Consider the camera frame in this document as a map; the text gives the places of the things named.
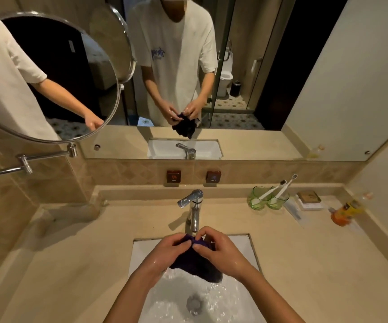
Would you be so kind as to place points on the clear plastic amenity packet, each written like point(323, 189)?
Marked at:
point(295, 211)

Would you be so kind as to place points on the round chrome vanity mirror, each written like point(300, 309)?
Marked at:
point(52, 80)

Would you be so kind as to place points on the orange drink bottle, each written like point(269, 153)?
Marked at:
point(345, 211)

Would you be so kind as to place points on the person's left forearm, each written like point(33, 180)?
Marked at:
point(130, 299)

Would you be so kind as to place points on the green glass cup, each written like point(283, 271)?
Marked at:
point(278, 202)
point(256, 202)

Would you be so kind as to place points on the dark purple wet cloth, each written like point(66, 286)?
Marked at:
point(197, 264)

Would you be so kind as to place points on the white toothbrush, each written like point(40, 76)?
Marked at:
point(271, 191)
point(286, 186)

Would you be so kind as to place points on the person's right hand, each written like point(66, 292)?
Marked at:
point(226, 257)

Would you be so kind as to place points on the brown soap box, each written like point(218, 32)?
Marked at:
point(309, 197)

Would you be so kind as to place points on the white sink basin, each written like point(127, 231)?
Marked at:
point(167, 299)

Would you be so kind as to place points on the chrome faucet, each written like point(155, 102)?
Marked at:
point(195, 205)

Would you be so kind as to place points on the large wall mirror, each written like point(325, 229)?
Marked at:
point(264, 144)

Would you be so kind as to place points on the person's right forearm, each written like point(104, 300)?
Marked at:
point(271, 299)

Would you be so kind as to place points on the person's right thumb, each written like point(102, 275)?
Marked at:
point(202, 253)

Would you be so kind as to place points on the person's left hand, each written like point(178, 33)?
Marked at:
point(158, 257)

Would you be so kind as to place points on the chrome sink drain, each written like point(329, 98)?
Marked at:
point(194, 304)

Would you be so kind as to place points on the brown square tap sign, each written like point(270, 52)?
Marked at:
point(213, 176)
point(173, 176)

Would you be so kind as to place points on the person's left thumb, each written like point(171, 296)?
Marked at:
point(180, 249)

